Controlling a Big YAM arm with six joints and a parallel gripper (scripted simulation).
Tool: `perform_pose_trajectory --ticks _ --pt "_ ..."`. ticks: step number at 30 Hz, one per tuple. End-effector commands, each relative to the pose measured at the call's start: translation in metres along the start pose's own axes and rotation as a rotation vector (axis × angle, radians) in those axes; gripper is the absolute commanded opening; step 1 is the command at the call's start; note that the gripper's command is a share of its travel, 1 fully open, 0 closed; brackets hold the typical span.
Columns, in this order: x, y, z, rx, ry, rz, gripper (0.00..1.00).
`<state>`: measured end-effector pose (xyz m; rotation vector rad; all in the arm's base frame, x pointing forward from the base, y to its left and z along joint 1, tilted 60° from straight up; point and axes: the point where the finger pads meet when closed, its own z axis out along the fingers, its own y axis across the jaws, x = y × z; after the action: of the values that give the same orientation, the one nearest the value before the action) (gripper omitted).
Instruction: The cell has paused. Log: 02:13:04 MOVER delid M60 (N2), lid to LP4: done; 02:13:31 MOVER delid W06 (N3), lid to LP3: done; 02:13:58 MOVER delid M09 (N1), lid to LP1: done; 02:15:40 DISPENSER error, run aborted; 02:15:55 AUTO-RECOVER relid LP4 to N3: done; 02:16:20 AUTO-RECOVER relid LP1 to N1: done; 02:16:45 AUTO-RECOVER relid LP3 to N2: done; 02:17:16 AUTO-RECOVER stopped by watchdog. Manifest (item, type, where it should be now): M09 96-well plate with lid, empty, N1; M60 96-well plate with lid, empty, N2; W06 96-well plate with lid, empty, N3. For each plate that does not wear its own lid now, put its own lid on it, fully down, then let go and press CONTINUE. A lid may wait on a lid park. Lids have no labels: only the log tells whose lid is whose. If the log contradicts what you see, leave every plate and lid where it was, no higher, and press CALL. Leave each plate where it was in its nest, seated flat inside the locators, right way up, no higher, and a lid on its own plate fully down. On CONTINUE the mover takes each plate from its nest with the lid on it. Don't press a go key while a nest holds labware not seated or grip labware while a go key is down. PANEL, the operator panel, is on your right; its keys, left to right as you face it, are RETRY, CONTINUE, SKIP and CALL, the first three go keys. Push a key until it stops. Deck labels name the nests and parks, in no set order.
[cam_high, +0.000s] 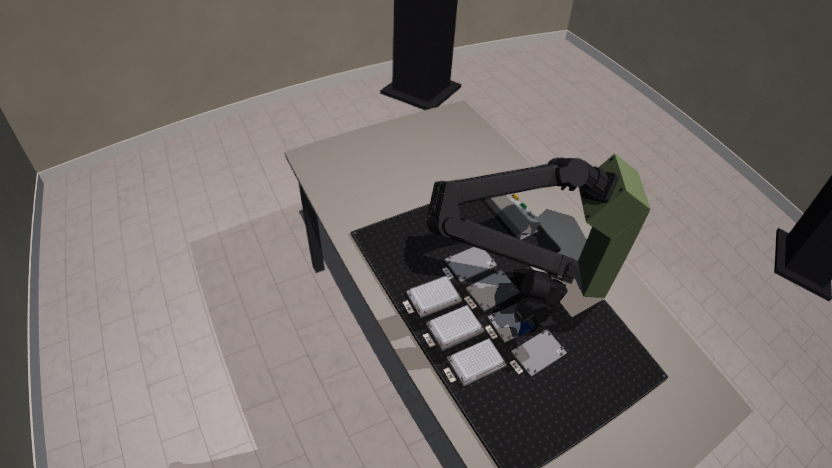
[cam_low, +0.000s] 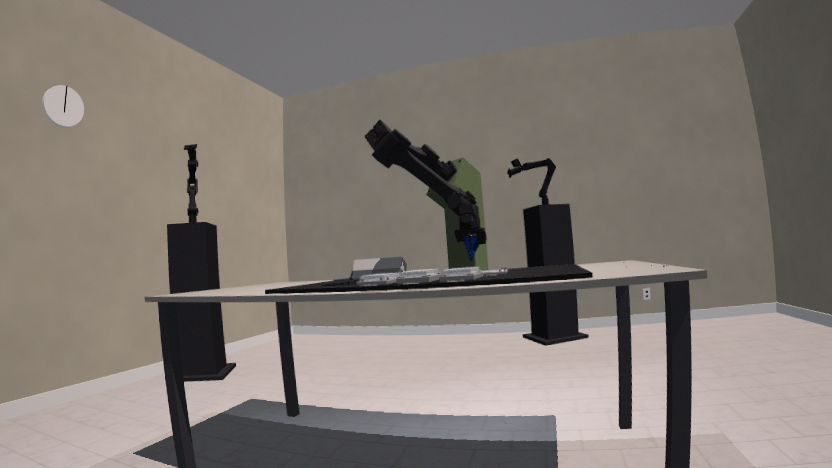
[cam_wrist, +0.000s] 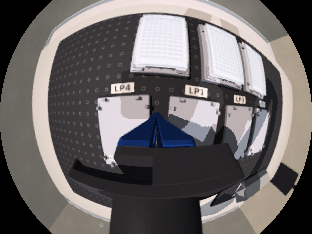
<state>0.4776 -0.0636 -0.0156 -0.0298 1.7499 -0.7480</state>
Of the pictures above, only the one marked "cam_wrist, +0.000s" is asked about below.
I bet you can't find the white operator button panel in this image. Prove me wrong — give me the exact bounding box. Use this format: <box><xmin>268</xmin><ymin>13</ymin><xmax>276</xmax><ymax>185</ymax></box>
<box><xmin>232</xmin><ymin>155</ymin><xmax>273</xmax><ymax>203</ymax></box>

